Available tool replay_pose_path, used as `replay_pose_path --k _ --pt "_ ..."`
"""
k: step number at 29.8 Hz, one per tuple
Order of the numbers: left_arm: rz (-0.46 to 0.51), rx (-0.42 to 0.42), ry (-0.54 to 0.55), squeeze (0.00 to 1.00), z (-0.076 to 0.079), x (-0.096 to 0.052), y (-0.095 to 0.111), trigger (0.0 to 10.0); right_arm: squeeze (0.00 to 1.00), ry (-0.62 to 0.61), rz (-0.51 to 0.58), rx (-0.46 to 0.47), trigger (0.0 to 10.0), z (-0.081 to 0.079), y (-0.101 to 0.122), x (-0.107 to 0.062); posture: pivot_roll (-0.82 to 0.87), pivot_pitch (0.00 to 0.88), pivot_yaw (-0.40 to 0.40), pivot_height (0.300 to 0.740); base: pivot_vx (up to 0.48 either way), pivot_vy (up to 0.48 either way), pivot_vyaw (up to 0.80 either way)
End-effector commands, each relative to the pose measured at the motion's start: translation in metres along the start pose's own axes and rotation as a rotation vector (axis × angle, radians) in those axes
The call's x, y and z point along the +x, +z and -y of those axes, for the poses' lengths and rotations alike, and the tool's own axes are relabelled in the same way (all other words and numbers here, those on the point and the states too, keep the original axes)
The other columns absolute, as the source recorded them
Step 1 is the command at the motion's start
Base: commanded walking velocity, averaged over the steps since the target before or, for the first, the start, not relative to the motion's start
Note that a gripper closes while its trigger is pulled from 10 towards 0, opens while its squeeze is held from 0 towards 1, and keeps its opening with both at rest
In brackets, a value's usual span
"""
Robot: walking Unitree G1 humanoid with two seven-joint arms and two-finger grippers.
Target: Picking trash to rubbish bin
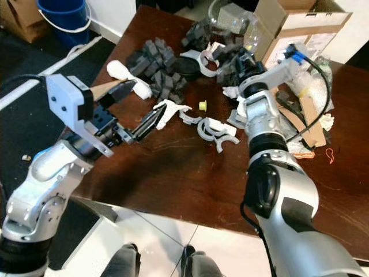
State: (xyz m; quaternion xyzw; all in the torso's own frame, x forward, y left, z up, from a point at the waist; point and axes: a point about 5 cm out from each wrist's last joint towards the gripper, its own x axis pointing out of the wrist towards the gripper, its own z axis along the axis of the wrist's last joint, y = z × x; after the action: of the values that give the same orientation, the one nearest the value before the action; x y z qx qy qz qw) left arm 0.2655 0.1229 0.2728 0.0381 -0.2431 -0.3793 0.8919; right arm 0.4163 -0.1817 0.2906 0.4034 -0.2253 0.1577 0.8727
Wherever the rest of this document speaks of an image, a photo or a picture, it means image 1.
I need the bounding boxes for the white floor cable cover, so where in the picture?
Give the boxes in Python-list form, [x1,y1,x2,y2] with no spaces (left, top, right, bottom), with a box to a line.
[0,43,101,110]

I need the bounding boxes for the clear plastic packaging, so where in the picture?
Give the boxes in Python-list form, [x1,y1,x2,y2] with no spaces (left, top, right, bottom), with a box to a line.
[210,0,263,55]

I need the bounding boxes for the white crumpled paper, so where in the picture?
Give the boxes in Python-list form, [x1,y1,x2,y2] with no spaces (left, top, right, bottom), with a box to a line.
[107,59,152,100]

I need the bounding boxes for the brown cardboard strip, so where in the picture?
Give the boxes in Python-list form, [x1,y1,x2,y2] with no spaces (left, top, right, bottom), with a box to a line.
[277,87,327,149]

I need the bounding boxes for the robot leg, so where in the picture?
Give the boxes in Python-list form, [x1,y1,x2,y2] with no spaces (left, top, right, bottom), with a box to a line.
[180,245,225,277]
[101,242,142,277]

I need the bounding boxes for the small white curved plastic part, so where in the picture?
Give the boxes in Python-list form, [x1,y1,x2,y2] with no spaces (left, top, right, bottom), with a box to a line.
[179,110,204,126]

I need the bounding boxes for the small brown cardboard box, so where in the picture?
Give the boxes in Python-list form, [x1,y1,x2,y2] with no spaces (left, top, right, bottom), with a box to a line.
[0,0,50,44]

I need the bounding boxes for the light grey left wrist camera mount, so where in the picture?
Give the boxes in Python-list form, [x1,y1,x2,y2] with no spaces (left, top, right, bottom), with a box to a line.
[45,73,115,158]

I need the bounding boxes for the open cardboard box with label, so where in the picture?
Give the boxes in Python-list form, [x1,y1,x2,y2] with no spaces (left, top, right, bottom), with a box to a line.
[251,0,353,71]

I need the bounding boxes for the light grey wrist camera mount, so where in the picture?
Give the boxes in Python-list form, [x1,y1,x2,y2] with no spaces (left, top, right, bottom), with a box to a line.
[45,73,115,158]
[259,58,303,87]

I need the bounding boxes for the black round lid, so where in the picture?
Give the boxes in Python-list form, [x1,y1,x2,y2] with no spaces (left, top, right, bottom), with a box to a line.
[172,57,204,80]

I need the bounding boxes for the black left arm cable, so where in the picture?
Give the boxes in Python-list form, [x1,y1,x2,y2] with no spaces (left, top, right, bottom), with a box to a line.
[0,73,48,93]

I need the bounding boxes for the white crumpled tissue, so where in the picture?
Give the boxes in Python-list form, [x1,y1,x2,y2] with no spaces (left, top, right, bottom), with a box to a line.
[221,85,244,100]
[316,113,336,132]

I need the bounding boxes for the robot right leg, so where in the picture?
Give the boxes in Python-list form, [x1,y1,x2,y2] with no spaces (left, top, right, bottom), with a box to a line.
[180,245,225,277]

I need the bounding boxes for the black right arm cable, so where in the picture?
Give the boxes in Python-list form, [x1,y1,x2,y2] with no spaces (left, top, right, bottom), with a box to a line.
[240,202,277,277]

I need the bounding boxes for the white tape ring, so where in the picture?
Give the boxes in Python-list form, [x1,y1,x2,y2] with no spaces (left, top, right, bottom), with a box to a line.
[198,49,224,78]

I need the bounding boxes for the large white curved plastic part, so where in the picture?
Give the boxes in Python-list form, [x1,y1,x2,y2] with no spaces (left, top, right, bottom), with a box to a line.
[196,117,241,154]

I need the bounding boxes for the blue bucket with white handle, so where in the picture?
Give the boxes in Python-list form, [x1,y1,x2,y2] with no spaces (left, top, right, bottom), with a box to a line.
[36,0,92,48]

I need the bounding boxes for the light grey right wrist camera mount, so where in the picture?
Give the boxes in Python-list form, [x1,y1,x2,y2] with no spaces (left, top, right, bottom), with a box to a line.
[259,58,303,87]

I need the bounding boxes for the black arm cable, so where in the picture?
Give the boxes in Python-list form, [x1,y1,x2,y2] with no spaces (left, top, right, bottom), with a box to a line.
[0,73,48,93]
[240,202,277,277]

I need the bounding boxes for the grey metal table leg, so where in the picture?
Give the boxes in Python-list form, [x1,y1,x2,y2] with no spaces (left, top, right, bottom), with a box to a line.
[72,193,119,224]

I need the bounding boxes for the robot left leg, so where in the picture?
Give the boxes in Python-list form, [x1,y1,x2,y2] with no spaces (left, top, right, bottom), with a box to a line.
[101,242,142,277]

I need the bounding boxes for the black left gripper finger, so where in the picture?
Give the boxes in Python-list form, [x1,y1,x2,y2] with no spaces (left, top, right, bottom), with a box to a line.
[131,110,165,144]
[97,80,137,108]

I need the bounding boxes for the clear plastic bag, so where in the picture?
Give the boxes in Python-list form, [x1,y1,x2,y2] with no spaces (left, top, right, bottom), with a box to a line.
[288,58,334,113]

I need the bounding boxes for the white torn scrap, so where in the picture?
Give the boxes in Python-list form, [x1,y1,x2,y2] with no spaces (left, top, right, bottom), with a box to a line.
[153,99,192,130]

